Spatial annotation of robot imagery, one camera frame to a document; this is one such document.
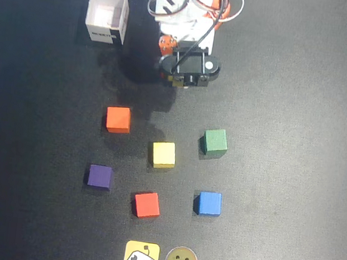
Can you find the white paper box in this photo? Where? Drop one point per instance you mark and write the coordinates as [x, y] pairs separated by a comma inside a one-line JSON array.
[[106, 15]]

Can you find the orange cube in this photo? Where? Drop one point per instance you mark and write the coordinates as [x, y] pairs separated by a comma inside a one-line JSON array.
[[117, 119]]

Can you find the black table mat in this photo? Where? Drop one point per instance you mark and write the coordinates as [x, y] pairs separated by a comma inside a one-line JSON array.
[[284, 149]]

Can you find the red cube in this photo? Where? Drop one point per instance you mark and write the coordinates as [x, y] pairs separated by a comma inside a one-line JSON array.
[[147, 204]]

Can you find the yellow cube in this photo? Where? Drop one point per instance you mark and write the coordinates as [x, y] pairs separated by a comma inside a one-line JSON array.
[[163, 154]]

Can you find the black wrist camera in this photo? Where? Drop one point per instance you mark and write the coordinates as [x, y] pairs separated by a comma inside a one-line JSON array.
[[193, 64]]

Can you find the blue cube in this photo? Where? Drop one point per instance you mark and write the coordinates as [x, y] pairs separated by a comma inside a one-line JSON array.
[[209, 203]]

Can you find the green cube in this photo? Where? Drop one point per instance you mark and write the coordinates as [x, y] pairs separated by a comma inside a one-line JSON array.
[[215, 141]]

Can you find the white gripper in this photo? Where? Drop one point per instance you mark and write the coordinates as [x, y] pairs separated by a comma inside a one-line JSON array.
[[167, 45]]

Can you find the yellow robot sticker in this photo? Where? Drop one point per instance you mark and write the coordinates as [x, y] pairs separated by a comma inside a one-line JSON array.
[[141, 257]]

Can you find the purple cube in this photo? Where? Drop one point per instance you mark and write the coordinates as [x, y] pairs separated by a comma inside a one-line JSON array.
[[100, 175]]

